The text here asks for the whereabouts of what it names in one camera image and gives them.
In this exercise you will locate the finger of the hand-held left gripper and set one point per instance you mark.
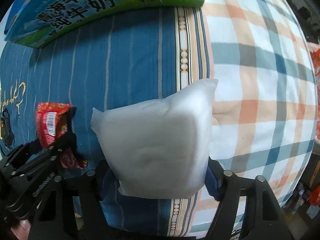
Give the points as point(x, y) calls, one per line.
point(77, 158)
point(68, 127)

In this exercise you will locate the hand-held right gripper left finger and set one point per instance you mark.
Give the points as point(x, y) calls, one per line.
point(110, 182)

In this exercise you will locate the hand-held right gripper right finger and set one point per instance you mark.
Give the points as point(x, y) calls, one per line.
point(212, 182)

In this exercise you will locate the red snack packet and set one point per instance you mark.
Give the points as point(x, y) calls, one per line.
point(50, 122)

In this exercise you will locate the white soft plastic bag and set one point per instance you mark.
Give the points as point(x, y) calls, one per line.
point(155, 142)

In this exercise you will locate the cardboard box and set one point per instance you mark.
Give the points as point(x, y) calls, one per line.
point(87, 7)

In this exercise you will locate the person's left hand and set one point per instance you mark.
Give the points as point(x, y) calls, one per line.
point(21, 230)

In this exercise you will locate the person's dark clothing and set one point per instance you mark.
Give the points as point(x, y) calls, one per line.
point(150, 233)

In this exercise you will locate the blue striped bedsheet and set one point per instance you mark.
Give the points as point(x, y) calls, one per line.
point(112, 67)

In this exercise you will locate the plaid bedsheet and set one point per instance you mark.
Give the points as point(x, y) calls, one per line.
point(262, 92)

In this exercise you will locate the orange white blanket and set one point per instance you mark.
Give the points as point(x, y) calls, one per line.
point(315, 92)

